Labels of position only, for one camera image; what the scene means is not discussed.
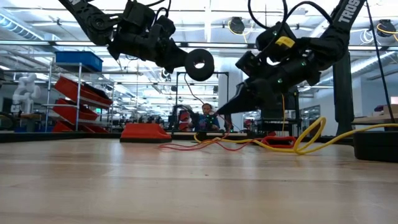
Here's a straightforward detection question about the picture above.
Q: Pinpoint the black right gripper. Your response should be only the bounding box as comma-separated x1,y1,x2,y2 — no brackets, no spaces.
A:
215,21,323,116

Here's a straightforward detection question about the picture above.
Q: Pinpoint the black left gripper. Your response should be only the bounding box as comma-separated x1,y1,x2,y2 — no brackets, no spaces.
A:
107,0,191,75

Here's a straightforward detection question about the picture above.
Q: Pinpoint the black spool with white labels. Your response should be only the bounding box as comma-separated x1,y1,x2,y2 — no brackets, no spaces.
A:
183,49,216,82

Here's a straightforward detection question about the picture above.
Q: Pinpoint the yellow cord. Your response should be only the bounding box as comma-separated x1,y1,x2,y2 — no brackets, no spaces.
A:
193,116,398,156

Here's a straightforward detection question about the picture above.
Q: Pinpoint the red-rimmed grey square pad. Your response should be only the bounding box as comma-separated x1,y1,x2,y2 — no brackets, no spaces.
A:
119,123,173,144

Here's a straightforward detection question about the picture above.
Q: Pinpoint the black soft pouch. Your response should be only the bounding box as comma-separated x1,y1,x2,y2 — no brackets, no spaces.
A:
353,130,398,164

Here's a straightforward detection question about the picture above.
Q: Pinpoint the white building column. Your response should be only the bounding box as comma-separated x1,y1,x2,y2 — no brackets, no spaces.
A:
218,57,244,131

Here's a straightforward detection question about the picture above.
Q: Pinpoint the person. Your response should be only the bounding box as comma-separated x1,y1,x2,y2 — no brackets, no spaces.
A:
195,102,222,132

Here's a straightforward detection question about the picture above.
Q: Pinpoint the black monitor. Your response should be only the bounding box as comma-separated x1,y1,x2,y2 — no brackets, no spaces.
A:
261,88,301,122

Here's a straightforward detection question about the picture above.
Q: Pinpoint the blue plastic bin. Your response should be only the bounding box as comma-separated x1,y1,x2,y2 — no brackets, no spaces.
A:
55,50,104,73

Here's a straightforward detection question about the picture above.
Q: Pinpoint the red bin shelf rack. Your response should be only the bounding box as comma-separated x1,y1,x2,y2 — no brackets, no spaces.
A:
45,60,114,134

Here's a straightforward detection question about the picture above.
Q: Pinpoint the wood-top desk on casters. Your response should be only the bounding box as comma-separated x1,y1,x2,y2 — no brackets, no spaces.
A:
353,104,398,131

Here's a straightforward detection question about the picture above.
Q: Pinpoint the black ceiling cord reel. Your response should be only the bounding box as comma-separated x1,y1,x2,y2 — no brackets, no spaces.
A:
160,68,172,83
376,19,397,38
229,16,246,35

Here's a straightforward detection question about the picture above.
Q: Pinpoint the black gantry frame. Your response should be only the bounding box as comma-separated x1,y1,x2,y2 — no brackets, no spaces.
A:
175,70,230,133

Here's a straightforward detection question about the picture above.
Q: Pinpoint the yellow cable tag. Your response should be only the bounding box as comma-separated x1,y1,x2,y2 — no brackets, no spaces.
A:
275,35,296,49

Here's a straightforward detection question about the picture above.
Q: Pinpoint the black upright post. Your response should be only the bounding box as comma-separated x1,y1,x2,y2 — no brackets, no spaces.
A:
332,51,356,137

